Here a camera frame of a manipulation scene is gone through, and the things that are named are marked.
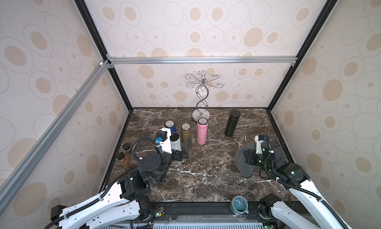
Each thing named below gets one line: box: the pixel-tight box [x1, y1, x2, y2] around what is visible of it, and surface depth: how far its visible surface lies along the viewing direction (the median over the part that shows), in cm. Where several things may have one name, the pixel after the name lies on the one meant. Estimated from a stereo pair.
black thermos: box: [224, 109, 242, 138], surface depth 96 cm
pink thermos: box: [196, 116, 209, 146], surface depth 89 cm
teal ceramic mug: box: [229, 195, 249, 214], surface depth 74 cm
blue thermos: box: [164, 119, 178, 133], surface depth 85 cm
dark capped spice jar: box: [122, 142, 132, 152], surface depth 89 cm
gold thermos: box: [180, 122, 192, 144], surface depth 84 cm
